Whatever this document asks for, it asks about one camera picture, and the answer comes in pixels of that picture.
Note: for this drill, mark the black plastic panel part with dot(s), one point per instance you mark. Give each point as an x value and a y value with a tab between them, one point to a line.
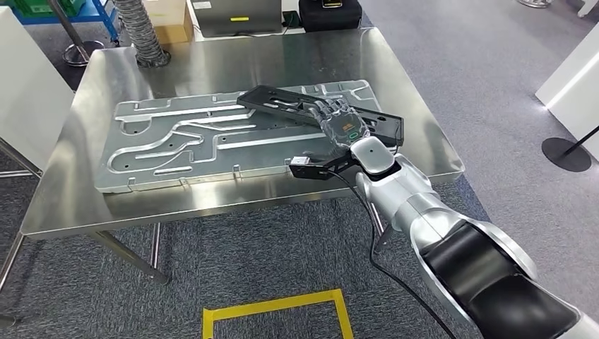
262	100

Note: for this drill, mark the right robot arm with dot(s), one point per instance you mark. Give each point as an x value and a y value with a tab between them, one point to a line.
421	206

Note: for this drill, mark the stainless steel workbench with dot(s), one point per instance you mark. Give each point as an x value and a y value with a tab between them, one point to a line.
234	61

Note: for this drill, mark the stamped grey metal panel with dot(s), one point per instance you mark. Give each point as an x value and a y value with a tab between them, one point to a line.
187	154

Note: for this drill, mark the yellow floor tape square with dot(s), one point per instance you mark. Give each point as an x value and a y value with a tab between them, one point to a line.
276	304

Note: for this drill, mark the small green box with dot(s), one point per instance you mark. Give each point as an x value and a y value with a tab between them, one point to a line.
291	19

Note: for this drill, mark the black bag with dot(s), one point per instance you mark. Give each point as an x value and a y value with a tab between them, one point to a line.
330	18

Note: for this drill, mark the grey metal case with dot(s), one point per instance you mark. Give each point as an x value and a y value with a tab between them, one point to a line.
234	28

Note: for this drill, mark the small yellow label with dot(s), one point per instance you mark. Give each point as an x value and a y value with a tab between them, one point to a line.
239	19

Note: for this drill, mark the brown cardboard box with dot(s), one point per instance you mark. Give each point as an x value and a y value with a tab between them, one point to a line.
173	23

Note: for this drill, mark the white partition board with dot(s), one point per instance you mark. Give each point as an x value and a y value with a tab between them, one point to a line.
28	84

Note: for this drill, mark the blue metal cart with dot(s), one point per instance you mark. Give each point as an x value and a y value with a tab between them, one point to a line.
56	19

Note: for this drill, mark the chrome stanchion base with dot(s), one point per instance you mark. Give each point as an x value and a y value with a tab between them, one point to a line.
533	3

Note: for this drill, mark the white partition block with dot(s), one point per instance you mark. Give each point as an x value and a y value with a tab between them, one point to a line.
580	84

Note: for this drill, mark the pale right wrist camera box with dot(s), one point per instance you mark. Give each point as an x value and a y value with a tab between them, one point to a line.
309	170

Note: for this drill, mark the chrome stanchion post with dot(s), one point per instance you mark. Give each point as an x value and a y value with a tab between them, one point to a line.
84	54

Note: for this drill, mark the black stanchion post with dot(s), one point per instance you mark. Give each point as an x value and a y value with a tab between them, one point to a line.
566	156

